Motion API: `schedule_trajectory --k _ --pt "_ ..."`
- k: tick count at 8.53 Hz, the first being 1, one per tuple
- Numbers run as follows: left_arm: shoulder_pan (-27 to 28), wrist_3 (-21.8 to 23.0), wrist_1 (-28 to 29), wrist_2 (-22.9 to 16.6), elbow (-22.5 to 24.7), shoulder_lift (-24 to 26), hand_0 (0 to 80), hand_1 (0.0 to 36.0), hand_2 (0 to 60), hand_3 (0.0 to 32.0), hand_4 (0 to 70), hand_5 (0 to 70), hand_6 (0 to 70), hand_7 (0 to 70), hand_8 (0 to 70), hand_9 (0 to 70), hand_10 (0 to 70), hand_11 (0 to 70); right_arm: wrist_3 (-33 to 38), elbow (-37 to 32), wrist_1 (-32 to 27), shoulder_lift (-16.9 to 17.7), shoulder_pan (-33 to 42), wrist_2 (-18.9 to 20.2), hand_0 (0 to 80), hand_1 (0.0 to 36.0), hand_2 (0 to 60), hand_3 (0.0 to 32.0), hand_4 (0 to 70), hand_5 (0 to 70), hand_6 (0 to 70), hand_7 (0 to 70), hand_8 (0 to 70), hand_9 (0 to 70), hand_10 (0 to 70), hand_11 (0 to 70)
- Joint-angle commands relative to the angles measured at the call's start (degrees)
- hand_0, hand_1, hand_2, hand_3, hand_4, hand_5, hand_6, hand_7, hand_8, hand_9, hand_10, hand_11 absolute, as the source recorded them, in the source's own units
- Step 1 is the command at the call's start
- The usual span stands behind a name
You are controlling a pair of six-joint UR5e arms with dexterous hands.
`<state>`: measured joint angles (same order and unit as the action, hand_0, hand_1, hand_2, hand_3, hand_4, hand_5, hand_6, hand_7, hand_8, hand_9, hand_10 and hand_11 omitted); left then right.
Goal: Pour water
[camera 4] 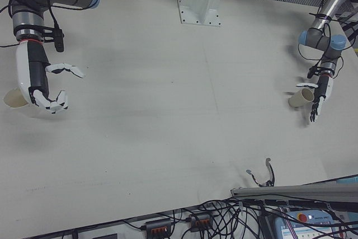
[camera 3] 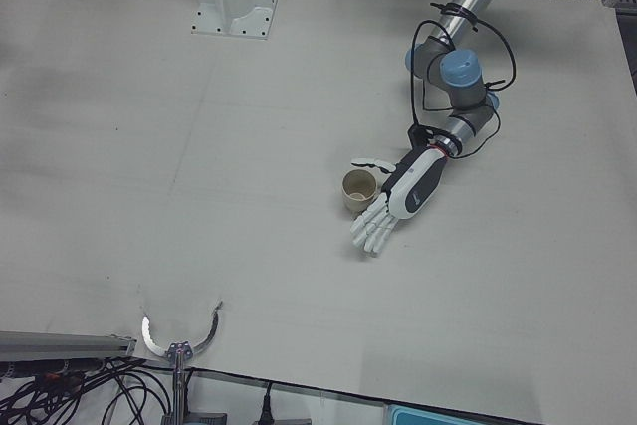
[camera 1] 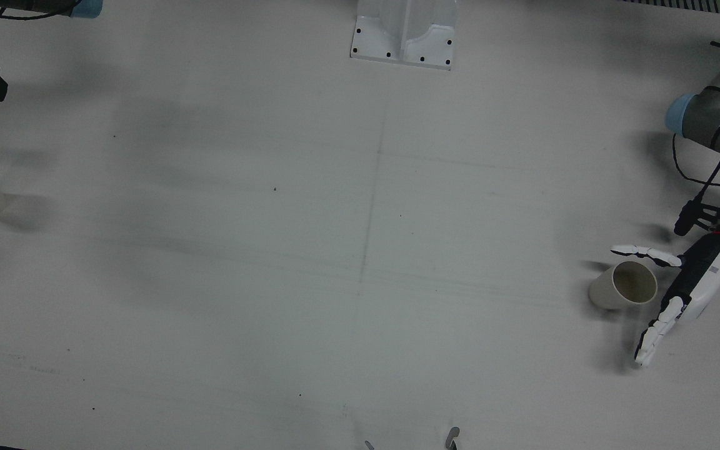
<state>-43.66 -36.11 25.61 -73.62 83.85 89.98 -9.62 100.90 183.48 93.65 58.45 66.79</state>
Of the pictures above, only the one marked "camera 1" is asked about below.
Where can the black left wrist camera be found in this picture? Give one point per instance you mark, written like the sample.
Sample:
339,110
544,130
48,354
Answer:
684,220

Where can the left UR5e robot arm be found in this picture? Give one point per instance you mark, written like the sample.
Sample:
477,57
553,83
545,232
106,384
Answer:
710,119

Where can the white metal mounting bracket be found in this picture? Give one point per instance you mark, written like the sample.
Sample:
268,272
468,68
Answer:
397,31

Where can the right UR5e robot arm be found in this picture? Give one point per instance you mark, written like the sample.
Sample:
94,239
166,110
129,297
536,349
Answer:
35,5

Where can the beige paper cup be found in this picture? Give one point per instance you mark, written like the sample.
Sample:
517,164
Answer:
610,290

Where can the grey ribbed strip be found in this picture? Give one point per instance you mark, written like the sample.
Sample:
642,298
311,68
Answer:
691,5

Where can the left white-grey robot hand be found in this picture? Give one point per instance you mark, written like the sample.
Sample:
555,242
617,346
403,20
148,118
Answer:
707,275

